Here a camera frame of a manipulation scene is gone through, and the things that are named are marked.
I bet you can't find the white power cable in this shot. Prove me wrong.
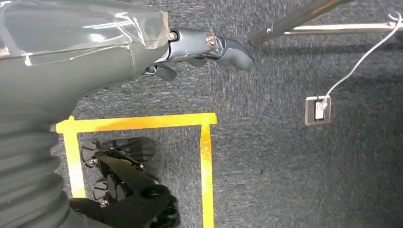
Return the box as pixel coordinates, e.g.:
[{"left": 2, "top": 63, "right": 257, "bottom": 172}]
[{"left": 319, "top": 12, "right": 403, "bottom": 110}]

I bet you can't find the steel floor socket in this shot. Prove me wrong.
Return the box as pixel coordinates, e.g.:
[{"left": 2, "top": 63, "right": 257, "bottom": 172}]
[{"left": 305, "top": 95, "right": 332, "bottom": 126}]

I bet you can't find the steel workbench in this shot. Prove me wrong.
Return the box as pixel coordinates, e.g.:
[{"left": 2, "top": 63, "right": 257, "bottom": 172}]
[{"left": 250, "top": 0, "right": 403, "bottom": 47}]

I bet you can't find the yellow floor tape square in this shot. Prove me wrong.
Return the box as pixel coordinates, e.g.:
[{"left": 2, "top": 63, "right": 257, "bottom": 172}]
[{"left": 56, "top": 113, "right": 218, "bottom": 228}]

